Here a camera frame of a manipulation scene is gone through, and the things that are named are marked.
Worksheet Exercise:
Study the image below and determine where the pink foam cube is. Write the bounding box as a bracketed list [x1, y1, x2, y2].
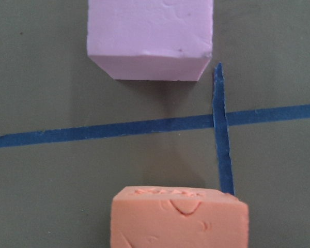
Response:
[87, 0, 214, 82]

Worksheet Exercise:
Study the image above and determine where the orange foam cube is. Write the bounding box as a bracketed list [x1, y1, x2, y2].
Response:
[110, 186, 249, 247]

